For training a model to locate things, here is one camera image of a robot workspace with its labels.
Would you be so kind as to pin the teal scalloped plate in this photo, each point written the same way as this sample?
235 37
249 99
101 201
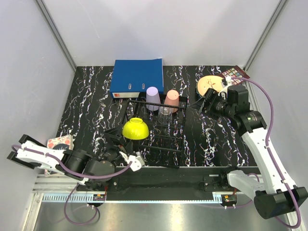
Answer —
200 90

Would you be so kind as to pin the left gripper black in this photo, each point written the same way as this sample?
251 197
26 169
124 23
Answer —
128 149

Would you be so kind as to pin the black wire dish rack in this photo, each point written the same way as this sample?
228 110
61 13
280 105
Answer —
164 147

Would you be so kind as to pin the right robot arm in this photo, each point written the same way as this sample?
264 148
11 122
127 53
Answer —
278 194

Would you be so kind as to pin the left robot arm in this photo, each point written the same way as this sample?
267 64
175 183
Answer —
60 161

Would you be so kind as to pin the blue ring binder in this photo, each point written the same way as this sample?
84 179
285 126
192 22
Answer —
131 77

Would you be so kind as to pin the aluminium rail frame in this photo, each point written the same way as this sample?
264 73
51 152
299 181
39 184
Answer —
158 183

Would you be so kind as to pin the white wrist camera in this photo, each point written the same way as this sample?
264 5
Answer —
226 82
135 160

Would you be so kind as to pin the peach floral plate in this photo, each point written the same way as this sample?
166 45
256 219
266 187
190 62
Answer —
212 82

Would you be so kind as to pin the yellow bowl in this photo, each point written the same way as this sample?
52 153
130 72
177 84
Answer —
135 129

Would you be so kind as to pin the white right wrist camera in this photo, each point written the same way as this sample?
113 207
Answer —
226 82

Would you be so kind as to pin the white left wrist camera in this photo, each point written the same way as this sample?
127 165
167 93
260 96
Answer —
135 160

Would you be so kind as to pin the illustrated book at left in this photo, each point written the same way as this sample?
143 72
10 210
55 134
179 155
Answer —
61 143

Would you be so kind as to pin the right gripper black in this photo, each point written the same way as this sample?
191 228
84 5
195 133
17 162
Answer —
211 96

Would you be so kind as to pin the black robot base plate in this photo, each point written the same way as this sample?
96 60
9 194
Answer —
157 184

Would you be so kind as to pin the lilac plastic cup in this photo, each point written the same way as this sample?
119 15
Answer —
152 99

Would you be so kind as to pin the clear drinking glass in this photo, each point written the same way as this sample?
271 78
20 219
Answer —
165 115

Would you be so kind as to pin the pink plastic cup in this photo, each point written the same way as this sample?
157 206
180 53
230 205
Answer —
171 103

